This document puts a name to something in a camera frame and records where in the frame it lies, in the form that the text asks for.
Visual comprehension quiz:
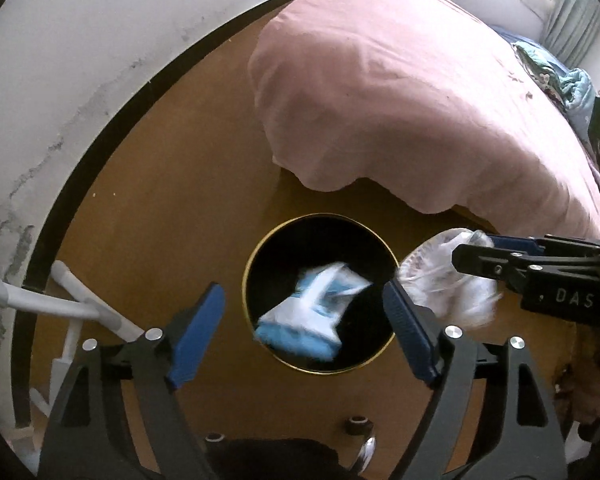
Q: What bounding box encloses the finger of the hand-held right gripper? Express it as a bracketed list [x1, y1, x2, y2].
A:
[490, 233, 600, 260]
[452, 243, 547, 295]

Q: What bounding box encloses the white plastic bag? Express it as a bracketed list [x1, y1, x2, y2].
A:
[397, 227, 501, 329]

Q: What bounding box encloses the pink bed blanket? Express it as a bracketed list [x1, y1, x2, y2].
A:
[247, 0, 600, 242]

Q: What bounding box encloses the white metal rack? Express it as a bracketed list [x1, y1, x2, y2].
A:
[0, 260, 148, 466]

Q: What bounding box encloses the blue and white packet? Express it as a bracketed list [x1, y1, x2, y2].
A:
[254, 261, 375, 361]

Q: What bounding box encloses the black bin with gold rim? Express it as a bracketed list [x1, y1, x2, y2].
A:
[241, 213, 398, 375]

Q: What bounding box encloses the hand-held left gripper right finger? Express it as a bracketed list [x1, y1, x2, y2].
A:
[382, 280, 568, 480]

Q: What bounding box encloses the person's right hand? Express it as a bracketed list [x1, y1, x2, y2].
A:
[555, 321, 600, 427]

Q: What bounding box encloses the grey curtain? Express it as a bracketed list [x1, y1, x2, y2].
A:
[541, 0, 600, 68]

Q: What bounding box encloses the blue green patterned blanket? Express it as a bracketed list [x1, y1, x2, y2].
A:
[512, 40, 596, 127]

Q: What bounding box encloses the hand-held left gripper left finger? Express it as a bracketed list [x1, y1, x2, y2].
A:
[37, 282, 226, 480]

